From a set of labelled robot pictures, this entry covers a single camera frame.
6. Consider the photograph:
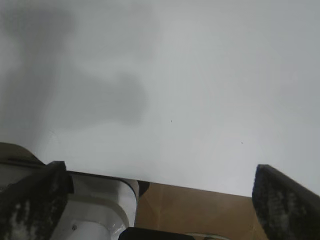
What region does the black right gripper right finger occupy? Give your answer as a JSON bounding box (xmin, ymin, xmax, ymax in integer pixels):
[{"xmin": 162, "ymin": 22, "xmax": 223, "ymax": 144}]
[{"xmin": 251, "ymin": 163, "xmax": 320, "ymax": 240}]

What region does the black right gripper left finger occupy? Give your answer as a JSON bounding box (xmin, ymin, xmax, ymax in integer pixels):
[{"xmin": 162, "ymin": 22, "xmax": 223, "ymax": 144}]
[{"xmin": 0, "ymin": 161, "xmax": 75, "ymax": 240}]

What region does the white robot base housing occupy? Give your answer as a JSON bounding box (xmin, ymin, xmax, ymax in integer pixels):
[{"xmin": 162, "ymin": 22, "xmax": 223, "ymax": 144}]
[{"xmin": 0, "ymin": 162, "xmax": 140, "ymax": 240}]

